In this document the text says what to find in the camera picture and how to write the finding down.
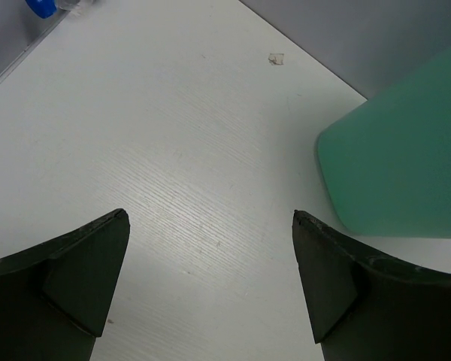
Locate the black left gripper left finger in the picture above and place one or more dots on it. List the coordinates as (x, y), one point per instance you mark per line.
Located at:
(55, 297)

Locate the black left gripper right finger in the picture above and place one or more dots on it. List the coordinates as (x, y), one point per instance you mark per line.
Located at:
(364, 304)

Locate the clear bottle blue cap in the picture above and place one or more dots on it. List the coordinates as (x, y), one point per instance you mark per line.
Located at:
(47, 8)

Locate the green plastic bin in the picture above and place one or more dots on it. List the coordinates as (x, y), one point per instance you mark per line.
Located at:
(387, 164)

